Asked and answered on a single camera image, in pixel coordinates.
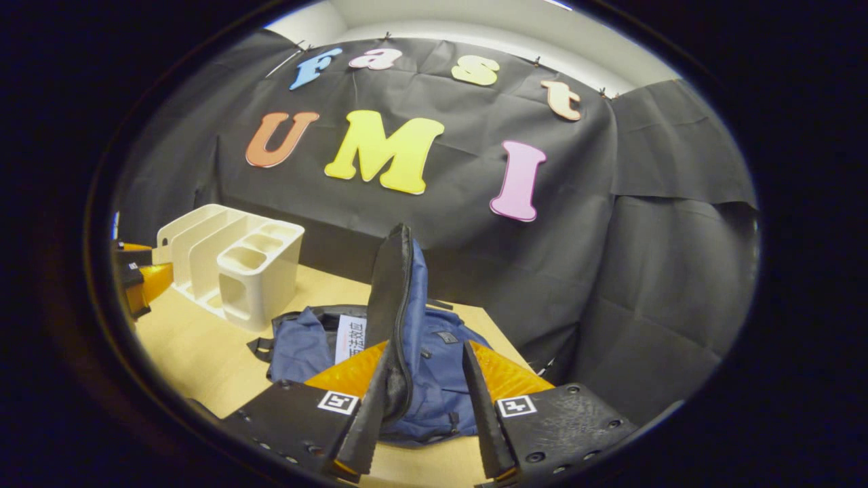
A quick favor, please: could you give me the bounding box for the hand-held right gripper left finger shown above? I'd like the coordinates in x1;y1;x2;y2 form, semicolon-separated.
218;340;397;483

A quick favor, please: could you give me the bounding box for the black backdrop cloth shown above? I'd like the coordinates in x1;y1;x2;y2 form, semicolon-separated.
115;28;760;428

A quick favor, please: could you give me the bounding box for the white plastic bookshelf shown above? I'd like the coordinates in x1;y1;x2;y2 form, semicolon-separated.
155;203;306;333

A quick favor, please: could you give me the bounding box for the blue schoolbag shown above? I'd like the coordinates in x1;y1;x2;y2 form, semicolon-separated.
248;222;496;448

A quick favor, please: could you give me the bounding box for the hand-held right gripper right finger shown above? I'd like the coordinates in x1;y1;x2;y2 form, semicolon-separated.
462;340;638;487

